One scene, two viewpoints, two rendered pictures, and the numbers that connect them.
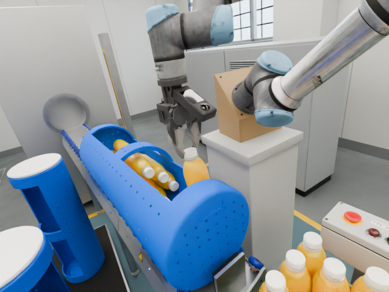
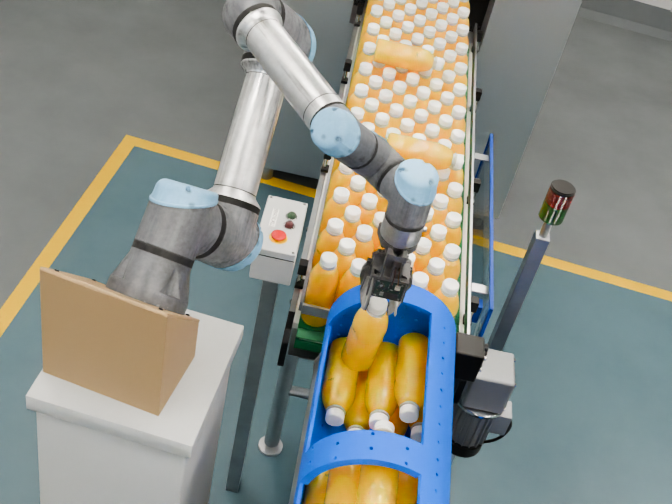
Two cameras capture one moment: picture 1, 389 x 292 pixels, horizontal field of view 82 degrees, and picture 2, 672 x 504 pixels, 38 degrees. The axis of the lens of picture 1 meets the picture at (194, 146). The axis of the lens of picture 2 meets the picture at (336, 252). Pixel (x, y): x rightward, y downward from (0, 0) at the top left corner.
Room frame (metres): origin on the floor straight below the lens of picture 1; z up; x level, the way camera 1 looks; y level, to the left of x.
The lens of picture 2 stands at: (1.78, 0.65, 2.59)
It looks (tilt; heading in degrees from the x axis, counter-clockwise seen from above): 41 degrees down; 212
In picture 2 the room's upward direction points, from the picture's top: 14 degrees clockwise
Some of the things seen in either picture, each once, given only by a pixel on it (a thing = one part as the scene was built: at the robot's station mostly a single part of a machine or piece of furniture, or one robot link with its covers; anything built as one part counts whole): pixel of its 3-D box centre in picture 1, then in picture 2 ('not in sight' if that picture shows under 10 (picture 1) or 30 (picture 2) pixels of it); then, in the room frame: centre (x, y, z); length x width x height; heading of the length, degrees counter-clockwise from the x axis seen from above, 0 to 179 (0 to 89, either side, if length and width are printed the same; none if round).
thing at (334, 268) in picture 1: (334, 269); (346, 246); (0.30, -0.25, 1.09); 0.04 x 0.04 x 0.02
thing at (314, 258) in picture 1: (309, 269); (321, 290); (0.37, -0.24, 0.99); 0.07 x 0.07 x 0.19
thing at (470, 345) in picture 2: not in sight; (463, 358); (0.23, 0.10, 0.95); 0.10 x 0.07 x 0.10; 124
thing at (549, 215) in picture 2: not in sight; (553, 210); (-0.14, 0.05, 1.18); 0.06 x 0.06 x 0.05
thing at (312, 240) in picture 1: (312, 241); (328, 260); (0.37, -0.24, 1.09); 0.04 x 0.04 x 0.02
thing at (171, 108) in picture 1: (175, 101); (392, 263); (0.58, 0.03, 1.42); 0.09 x 0.08 x 0.12; 34
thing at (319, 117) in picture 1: (243, 106); not in sight; (2.80, -0.70, 0.72); 2.15 x 0.54 x 1.45; 28
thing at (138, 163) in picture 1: (136, 163); (379, 474); (0.78, 0.23, 1.16); 0.19 x 0.07 x 0.07; 34
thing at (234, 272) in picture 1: (229, 278); not in sight; (0.38, -0.04, 0.99); 0.10 x 0.02 x 0.12; 124
